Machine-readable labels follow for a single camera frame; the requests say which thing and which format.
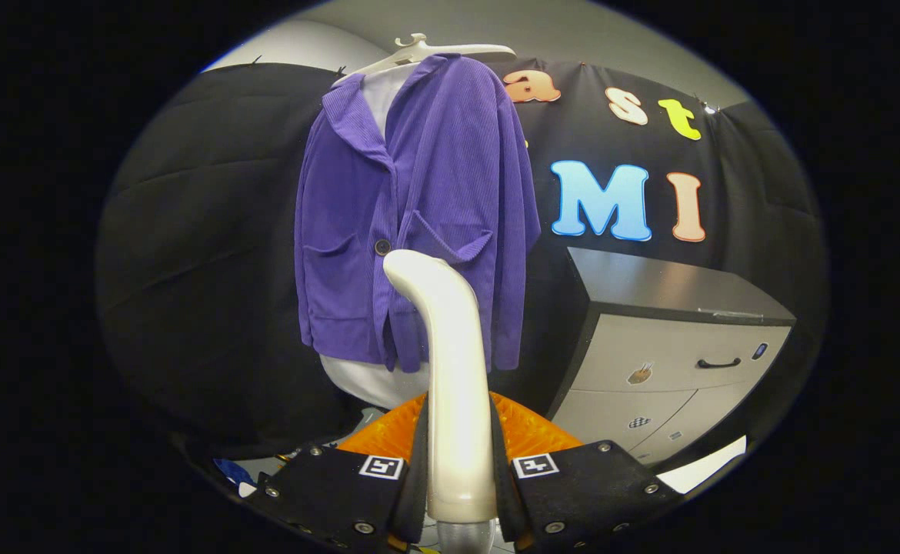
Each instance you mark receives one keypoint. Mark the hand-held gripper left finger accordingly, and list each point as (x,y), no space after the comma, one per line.
(342,492)

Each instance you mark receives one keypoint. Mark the white garment steamer head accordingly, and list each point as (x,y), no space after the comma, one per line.
(458,385)

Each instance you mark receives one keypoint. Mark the white sheet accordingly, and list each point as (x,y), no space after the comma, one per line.
(700,469)

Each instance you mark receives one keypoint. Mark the grey cabinet with dark top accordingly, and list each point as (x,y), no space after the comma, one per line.
(650,338)

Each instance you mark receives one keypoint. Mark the white clothes hanger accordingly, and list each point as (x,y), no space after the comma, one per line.
(427,51)

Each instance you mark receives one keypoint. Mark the blue cloth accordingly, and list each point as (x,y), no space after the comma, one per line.
(231,471)

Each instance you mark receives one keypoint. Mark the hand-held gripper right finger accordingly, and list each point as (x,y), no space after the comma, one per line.
(588,492)

